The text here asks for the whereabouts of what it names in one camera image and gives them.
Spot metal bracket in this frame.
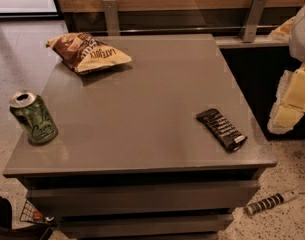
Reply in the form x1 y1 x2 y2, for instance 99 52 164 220
240 0 267 43
102 0 120 36

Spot left metal bracket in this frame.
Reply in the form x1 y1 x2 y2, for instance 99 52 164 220
102 0 120 36

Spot striped white black tool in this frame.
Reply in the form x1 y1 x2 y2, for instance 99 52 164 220
244 190 299 216

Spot black rxbar chocolate bar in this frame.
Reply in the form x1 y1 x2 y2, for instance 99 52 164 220
196 108 247 153

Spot right metal bracket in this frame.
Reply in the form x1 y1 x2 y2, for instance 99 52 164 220
240 0 267 43

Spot green soda can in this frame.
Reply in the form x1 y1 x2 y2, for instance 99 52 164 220
9 90 58 145

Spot grey drawer cabinet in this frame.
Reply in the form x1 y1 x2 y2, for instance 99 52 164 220
4 35 276 240

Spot black curved object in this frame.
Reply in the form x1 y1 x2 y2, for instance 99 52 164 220
0 196 53 240

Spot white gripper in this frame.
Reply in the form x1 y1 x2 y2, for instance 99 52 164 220
267 4 305 134

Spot brown chip bag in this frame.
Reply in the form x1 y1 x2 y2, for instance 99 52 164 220
46 33 132 75

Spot black wire basket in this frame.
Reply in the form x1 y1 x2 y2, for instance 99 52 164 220
20 200 56 225

